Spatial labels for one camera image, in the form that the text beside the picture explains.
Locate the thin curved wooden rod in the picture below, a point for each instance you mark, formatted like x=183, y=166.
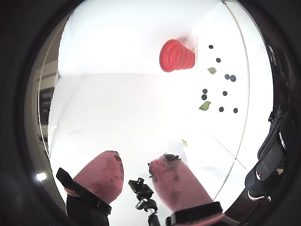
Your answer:
x=247, y=94

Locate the tiny green leaf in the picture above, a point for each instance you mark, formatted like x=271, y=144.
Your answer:
x=184, y=142

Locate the small green leaf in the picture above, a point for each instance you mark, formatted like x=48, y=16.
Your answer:
x=211, y=70

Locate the black mini tripod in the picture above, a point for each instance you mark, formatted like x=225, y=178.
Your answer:
x=143, y=191

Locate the large green leaf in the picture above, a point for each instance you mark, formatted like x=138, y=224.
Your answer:
x=205, y=106

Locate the red collapsible silicone cup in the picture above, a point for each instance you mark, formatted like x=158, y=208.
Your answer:
x=174, y=56

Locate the pink sleeved gripper finger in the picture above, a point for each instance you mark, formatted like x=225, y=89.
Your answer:
x=178, y=186
x=98, y=176

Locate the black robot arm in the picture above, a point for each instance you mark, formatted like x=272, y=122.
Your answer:
x=270, y=160

